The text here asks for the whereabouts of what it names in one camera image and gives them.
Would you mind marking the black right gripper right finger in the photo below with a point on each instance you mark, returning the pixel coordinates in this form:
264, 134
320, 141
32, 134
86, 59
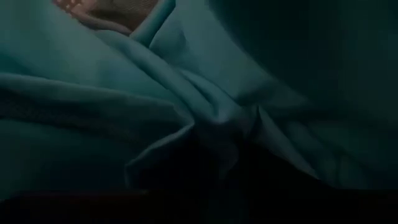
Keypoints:
273, 193

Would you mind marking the teal garment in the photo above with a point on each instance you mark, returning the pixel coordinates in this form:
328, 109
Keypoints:
155, 77

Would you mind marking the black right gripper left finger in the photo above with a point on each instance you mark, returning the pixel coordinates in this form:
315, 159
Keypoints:
174, 186

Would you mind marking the white perforated laundry basket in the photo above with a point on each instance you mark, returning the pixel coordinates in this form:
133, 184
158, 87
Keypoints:
124, 12

